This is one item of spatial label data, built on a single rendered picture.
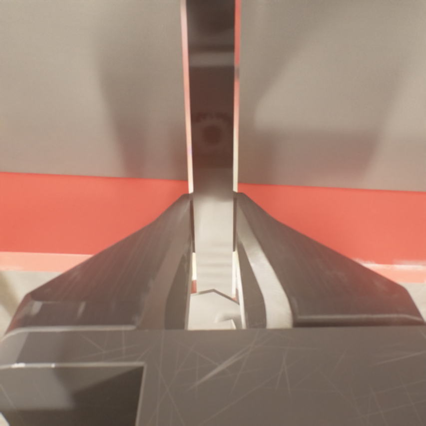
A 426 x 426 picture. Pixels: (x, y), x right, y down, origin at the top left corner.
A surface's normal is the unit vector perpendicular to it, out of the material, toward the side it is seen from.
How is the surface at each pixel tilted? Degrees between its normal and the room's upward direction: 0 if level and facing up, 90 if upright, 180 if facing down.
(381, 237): 90
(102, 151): 0
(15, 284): 0
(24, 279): 0
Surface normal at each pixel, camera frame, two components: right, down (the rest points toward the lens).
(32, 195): 0.07, -0.66
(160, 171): 0.01, 0.75
